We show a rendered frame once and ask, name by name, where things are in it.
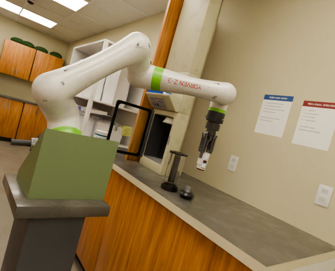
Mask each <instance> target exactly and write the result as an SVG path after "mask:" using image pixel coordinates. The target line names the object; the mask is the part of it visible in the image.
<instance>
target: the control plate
mask: <svg viewBox="0 0 335 271"><path fill-rule="evenodd" d="M149 98H150V100H151V102H152V104H153V106H154V107H159V108H164V109H167V107H166V105H165V103H164V100H163V99H162V98H155V97H149ZM157 103H158V105H159V104H160V105H159V106H158V105H157ZM155 104H156V105H155ZM163 105H164V106H163Z"/></svg>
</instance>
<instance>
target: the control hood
mask: <svg viewBox="0 0 335 271"><path fill-rule="evenodd" d="M146 95H147V97H148V100H149V102H150V104H151V106H152V107H153V108H157V109H163V110H168V111H174V112H178V111H179V107H180V103H181V99H180V98H178V97H175V96H172V95H169V94H159V93H153V92H146ZM149 97H155V98H162V99H163V100H164V103H165V105H166V107H167V109H164V108H159V107H154V106H153V104H152V102H151V100H150V98H149Z"/></svg>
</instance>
